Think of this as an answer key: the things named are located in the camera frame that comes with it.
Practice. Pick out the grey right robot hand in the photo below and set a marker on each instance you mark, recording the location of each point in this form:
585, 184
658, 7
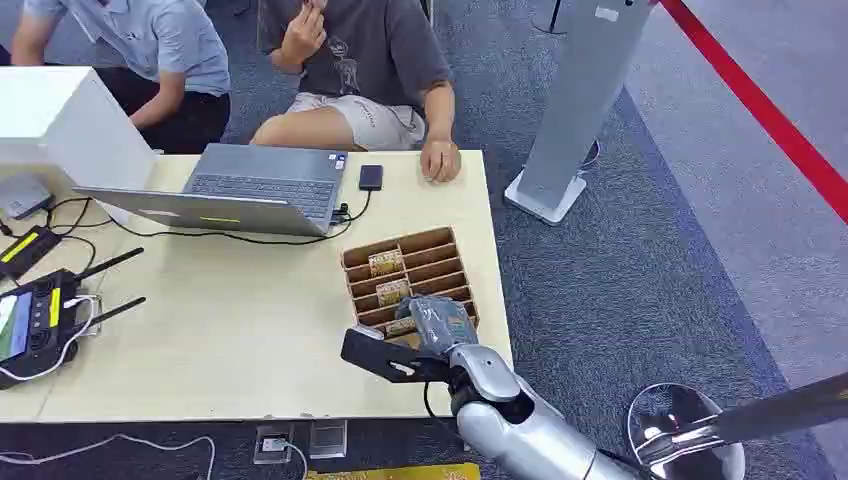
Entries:
437, 321

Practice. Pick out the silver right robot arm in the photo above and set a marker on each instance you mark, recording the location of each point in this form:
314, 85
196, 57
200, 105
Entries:
523, 430

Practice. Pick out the printed card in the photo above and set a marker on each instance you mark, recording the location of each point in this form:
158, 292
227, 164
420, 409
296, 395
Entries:
401, 326
392, 292
385, 263

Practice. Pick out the wooden card box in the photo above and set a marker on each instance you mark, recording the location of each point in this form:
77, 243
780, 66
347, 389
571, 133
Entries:
430, 262

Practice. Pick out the yellow sheet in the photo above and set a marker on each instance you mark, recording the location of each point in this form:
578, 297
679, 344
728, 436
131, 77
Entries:
397, 473

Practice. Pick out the black phone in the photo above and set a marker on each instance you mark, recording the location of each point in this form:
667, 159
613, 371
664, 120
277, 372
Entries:
371, 177

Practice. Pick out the grey floor socket plate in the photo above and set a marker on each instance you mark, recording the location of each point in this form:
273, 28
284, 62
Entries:
328, 438

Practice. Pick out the person's left hand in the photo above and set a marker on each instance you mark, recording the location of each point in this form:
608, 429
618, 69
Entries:
440, 160

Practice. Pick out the person's hand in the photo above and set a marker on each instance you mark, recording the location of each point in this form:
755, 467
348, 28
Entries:
440, 160
303, 33

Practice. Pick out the floor socket with plug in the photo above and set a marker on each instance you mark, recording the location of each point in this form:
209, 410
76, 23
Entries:
272, 444

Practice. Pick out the grey laptop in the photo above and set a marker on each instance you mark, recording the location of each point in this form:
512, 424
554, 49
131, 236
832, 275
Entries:
265, 182

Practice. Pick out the person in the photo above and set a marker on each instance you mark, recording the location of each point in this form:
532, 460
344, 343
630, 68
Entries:
371, 66
166, 60

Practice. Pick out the grey pillar stand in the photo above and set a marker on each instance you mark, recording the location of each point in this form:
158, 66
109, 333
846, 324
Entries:
583, 93

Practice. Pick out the chrome stanchion base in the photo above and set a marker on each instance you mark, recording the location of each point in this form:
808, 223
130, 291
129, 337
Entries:
689, 424

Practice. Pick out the person's right hand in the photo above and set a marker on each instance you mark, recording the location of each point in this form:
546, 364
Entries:
303, 33

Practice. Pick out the chrome stanchion pole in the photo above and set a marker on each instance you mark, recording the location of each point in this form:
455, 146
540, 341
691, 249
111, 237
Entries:
775, 411

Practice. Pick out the red barrier belt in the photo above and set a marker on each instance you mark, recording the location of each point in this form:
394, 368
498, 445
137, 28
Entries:
762, 109

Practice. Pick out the black remote controller with antennas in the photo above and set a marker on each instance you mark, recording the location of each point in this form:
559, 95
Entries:
36, 324

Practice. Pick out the black device with yellow label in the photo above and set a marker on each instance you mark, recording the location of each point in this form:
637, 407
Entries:
26, 250

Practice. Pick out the white box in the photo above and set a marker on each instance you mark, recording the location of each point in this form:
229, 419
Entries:
60, 126

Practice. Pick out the small grey device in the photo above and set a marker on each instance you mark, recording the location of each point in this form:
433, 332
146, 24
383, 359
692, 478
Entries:
23, 195

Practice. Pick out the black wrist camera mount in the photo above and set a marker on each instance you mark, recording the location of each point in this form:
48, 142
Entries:
384, 361

